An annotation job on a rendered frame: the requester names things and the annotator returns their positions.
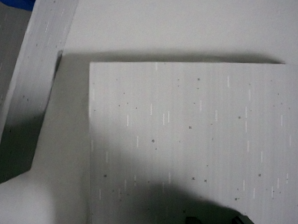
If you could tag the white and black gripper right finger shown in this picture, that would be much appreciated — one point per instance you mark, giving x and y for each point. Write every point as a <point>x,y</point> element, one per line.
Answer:
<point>243,219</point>

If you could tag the blue block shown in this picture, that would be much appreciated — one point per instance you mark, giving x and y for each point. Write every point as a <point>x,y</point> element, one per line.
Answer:
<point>22,4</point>

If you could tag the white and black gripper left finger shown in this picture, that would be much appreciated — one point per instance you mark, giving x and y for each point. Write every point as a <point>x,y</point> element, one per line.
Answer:
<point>192,220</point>

